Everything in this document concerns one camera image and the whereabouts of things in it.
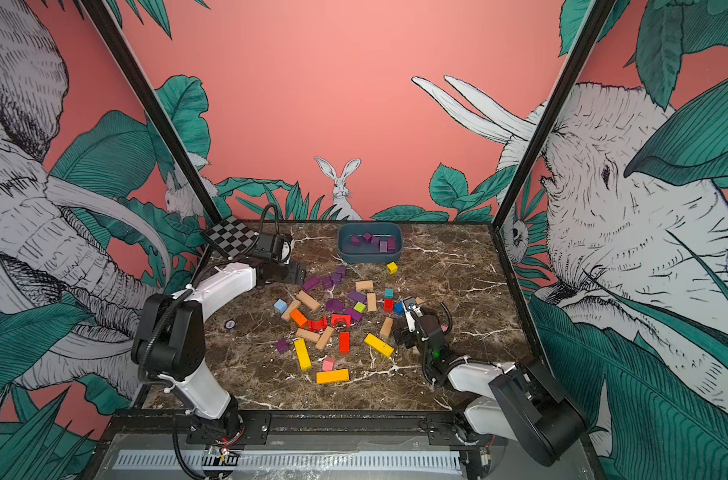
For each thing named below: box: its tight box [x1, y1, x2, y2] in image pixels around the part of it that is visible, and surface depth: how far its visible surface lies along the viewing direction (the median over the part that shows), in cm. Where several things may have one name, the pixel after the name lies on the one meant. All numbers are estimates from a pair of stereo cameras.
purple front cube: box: [275, 339, 289, 354], surface depth 90 cm
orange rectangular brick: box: [290, 309, 308, 327], surface depth 94 cm
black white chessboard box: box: [204, 216, 259, 258], surface depth 116 cm
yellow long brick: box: [294, 338, 312, 371], surface depth 88 cm
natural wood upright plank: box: [281, 299, 301, 322], surface depth 97 cm
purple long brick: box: [348, 290, 367, 303], surface depth 101 cm
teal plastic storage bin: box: [337, 222, 403, 263], surface depth 113 cm
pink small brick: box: [322, 356, 336, 372], surface depth 85 cm
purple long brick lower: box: [343, 307, 363, 322], surface depth 97 cm
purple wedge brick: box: [326, 298, 345, 311], surface depth 99 cm
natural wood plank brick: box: [367, 292, 377, 312], surface depth 100 cm
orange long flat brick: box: [316, 368, 349, 385], surface depth 84 cm
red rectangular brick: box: [339, 332, 351, 356], surface depth 92 cm
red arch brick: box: [331, 314, 353, 328], surface depth 94 cm
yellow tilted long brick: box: [364, 333, 395, 358], surface depth 90 cm
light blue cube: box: [273, 298, 288, 314], surface depth 97 cm
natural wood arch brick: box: [355, 280, 373, 292], surface depth 102 cm
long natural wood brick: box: [296, 290, 321, 311], surface depth 100 cm
